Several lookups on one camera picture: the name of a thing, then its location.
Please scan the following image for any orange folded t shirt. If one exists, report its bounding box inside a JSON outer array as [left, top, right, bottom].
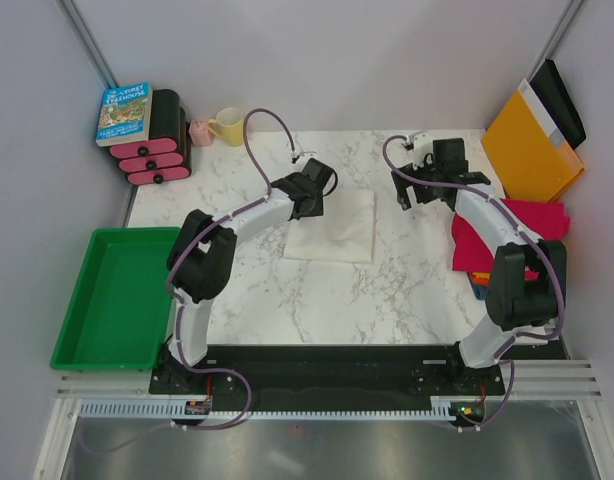
[[468, 272, 491, 286]]

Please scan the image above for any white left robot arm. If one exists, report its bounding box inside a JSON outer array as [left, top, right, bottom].
[[166, 158, 338, 393]]

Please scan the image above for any red folded t shirt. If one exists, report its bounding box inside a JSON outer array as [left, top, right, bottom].
[[451, 199, 571, 273]]

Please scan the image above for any yellow mug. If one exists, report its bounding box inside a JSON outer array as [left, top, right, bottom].
[[207, 107, 244, 147]]

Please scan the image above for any blue folded t shirt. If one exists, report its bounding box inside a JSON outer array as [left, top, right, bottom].
[[471, 283, 488, 300]]

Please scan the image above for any green plastic tray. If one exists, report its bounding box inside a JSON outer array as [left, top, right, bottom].
[[50, 227, 179, 372]]

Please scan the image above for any white t shirt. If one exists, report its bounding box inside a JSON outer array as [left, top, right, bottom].
[[283, 189, 375, 264]]

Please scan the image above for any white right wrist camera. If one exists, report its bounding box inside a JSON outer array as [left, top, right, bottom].
[[403, 130, 433, 168]]

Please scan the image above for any blue treehouse book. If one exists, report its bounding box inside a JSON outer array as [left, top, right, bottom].
[[95, 82, 153, 148]]

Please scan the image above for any white cable duct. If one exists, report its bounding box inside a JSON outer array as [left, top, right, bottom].
[[79, 398, 484, 421]]

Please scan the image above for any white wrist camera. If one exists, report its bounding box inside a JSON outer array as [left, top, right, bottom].
[[291, 150, 315, 164], [403, 130, 433, 168]]

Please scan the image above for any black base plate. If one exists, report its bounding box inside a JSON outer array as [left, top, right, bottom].
[[149, 342, 571, 414]]

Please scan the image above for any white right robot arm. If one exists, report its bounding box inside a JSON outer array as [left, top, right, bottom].
[[391, 138, 567, 394]]

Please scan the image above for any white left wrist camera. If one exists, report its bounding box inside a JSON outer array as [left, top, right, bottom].
[[291, 150, 315, 164]]

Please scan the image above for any black pink drawer organizer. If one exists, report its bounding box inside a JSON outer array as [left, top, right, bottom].
[[108, 89, 192, 186]]

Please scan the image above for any small pink container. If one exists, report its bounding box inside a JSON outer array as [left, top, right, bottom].
[[188, 119, 213, 147]]

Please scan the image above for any black folder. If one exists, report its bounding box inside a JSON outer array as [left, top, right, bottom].
[[529, 59, 587, 150]]

